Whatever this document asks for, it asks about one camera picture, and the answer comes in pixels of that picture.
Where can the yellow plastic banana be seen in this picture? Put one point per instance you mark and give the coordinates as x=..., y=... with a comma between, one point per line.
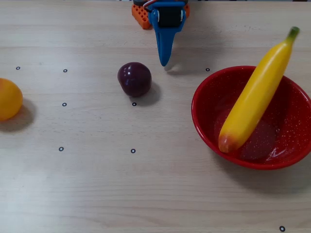
x=252, y=102

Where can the red speckled enamel bowl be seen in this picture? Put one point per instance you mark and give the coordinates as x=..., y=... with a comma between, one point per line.
x=286, y=126

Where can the blue gripper with motor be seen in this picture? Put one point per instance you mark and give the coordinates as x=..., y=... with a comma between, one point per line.
x=168, y=17

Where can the yellow-orange plastic round fruit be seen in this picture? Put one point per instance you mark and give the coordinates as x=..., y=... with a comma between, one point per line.
x=8, y=99

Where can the dark purple plastic plum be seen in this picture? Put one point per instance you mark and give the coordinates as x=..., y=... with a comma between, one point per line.
x=135, y=80

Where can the orange robot base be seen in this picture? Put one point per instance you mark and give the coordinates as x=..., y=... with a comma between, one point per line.
x=139, y=17

